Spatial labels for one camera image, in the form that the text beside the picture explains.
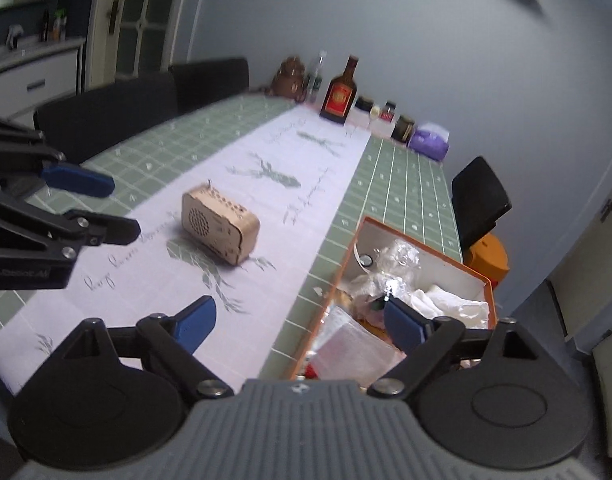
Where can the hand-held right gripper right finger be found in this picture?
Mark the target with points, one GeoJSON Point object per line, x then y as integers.
{"type": "Point", "coordinates": [403, 327]}

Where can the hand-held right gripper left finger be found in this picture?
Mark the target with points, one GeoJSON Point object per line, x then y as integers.
{"type": "Point", "coordinates": [198, 325]}

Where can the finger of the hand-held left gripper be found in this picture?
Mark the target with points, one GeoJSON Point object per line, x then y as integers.
{"type": "Point", "coordinates": [78, 180]}
{"type": "Point", "coordinates": [105, 227]}

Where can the white paper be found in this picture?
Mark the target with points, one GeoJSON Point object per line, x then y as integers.
{"type": "Point", "coordinates": [451, 305]}

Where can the clear plastic pouch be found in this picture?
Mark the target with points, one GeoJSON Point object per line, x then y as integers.
{"type": "Point", "coordinates": [346, 345]}

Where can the white plastic bag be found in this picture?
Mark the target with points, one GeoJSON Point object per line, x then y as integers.
{"type": "Point", "coordinates": [398, 257]}

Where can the orange cardboard box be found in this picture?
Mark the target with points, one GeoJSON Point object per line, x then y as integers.
{"type": "Point", "coordinates": [381, 237]}

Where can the black chair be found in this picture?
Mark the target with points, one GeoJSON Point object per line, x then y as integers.
{"type": "Point", "coordinates": [110, 115]}
{"type": "Point", "coordinates": [478, 195]}
{"type": "Point", "coordinates": [210, 82]}

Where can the wooden radio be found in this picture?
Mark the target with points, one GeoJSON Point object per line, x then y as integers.
{"type": "Point", "coordinates": [220, 225]}

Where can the white cabinet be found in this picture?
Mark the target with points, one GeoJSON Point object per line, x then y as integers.
{"type": "Point", "coordinates": [35, 80]}

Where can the orange stool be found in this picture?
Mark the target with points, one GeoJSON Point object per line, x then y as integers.
{"type": "Point", "coordinates": [488, 257]}

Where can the green checked tablecloth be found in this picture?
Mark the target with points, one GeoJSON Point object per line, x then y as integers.
{"type": "Point", "coordinates": [401, 185]}

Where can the glass paned door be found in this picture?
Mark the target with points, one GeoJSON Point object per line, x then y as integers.
{"type": "Point", "coordinates": [145, 15]}

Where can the purple tissue pack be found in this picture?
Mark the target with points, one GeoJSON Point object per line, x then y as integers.
{"type": "Point", "coordinates": [428, 142]}

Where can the white printed table runner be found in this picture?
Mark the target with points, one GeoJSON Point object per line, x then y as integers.
{"type": "Point", "coordinates": [286, 160]}

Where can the dark glass jar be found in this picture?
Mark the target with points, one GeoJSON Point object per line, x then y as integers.
{"type": "Point", "coordinates": [402, 129]}

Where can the cream door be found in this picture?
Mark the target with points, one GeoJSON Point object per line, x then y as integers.
{"type": "Point", "coordinates": [596, 270]}

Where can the white box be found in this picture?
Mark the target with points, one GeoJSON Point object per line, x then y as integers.
{"type": "Point", "coordinates": [358, 119]}

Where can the small red label jar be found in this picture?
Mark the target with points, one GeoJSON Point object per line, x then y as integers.
{"type": "Point", "coordinates": [388, 112]}

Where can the small white cup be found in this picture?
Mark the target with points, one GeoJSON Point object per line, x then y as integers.
{"type": "Point", "coordinates": [375, 112]}

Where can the cream cabinet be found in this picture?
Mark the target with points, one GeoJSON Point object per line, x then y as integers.
{"type": "Point", "coordinates": [611, 400]}

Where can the dark low jar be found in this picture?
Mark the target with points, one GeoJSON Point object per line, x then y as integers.
{"type": "Point", "coordinates": [364, 104]}

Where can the brown bear-shaped bottle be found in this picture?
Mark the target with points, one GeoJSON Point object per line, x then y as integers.
{"type": "Point", "coordinates": [288, 77]}

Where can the brown liquor bottle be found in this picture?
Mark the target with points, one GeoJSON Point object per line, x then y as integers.
{"type": "Point", "coordinates": [338, 97]}

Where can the clear water bottle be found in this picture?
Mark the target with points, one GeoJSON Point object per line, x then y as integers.
{"type": "Point", "coordinates": [315, 82]}

